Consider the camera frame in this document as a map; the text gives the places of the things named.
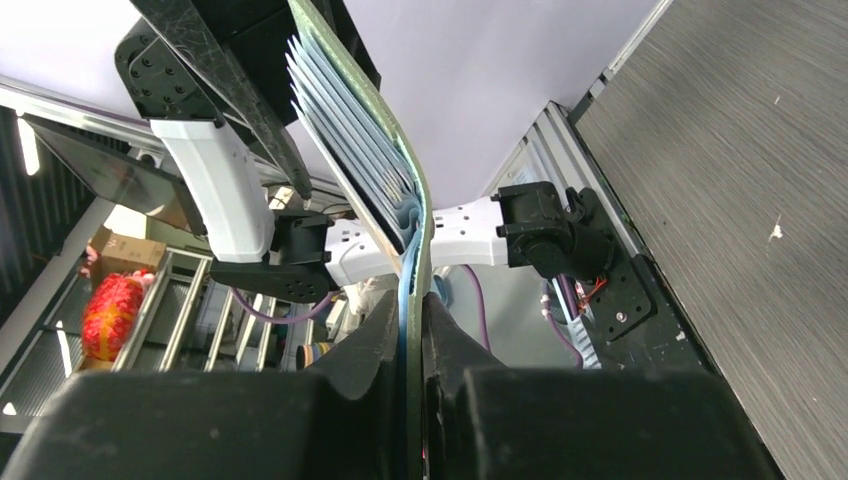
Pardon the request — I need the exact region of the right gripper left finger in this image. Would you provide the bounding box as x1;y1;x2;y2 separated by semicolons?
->
3;292;401;479

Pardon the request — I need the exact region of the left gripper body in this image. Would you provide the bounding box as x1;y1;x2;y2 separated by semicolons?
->
192;0;382;127

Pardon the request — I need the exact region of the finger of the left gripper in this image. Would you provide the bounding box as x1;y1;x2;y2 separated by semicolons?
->
132;0;313;200

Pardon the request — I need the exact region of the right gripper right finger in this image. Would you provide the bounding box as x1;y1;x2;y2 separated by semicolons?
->
422;295;781;479

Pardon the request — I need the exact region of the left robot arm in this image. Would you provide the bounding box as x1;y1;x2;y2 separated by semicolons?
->
136;1;617;303

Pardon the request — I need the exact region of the red mesh bag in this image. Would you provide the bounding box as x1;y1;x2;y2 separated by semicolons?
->
81;269;156;362

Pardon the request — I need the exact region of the cardboard box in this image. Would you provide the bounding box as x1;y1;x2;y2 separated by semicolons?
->
88;226;167;282

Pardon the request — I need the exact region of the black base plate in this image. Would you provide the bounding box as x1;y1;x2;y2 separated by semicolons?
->
567;94;716;373

